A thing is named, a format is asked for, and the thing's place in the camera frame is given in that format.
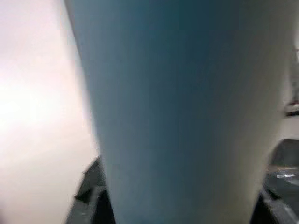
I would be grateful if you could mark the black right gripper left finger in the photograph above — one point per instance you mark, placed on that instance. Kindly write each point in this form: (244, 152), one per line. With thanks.
(93, 205)

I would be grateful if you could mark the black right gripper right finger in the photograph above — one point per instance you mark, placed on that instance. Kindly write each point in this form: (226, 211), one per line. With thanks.
(275, 212)

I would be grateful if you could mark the white plastic table leg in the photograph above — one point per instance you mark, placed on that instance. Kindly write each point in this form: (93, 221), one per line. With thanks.
(175, 105)

